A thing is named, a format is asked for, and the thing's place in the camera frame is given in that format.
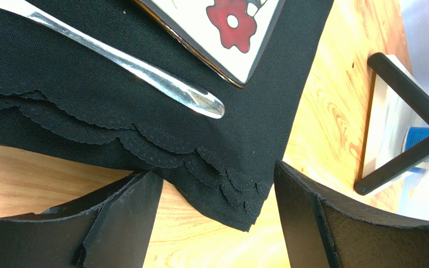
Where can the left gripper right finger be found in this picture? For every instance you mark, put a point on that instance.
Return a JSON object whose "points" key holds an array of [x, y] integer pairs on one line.
{"points": [[324, 228]]}

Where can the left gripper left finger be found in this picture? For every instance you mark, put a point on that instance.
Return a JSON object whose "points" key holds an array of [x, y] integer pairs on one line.
{"points": [[110, 227]]}

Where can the blue banded roll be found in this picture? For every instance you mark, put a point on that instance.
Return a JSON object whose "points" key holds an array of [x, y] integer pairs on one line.
{"points": [[412, 137]]}

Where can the cream three-tier shelf rack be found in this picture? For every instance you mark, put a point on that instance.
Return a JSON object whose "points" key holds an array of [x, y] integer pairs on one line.
{"points": [[398, 102]]}

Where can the black fabric placemat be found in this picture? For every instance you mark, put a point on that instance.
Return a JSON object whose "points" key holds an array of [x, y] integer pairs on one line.
{"points": [[61, 99]]}

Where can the floral square plate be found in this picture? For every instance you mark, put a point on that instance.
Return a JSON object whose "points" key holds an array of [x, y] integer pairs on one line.
{"points": [[229, 36]]}

